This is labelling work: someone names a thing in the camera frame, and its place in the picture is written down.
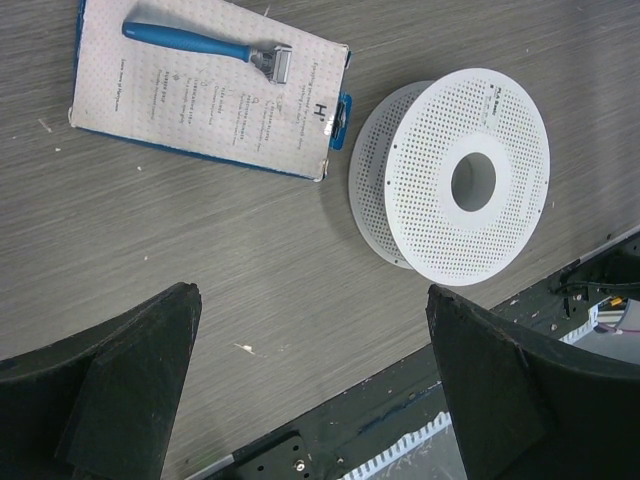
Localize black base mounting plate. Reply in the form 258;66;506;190
194;234;639;479

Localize blue razor package box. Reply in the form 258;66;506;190
69;1;350;181

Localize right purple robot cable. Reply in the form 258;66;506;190
602;319;640;337

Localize white slotted cable duct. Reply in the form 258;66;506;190
342;306;599;480

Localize white perforated filament spool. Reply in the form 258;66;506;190
348;68;550;287

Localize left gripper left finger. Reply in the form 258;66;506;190
1;282;202;479

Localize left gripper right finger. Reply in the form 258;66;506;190
426;285;639;479

